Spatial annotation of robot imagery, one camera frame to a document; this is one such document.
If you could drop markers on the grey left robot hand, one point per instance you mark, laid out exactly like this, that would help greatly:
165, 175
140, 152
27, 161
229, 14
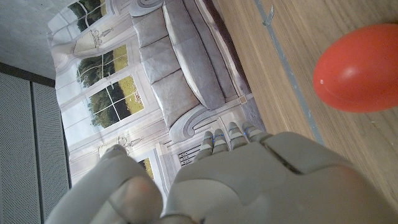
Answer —
264, 186

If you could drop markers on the red ball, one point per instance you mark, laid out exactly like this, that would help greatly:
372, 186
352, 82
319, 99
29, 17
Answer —
357, 68

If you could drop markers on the printed living room backdrop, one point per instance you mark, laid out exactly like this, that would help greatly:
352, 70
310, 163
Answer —
174, 62

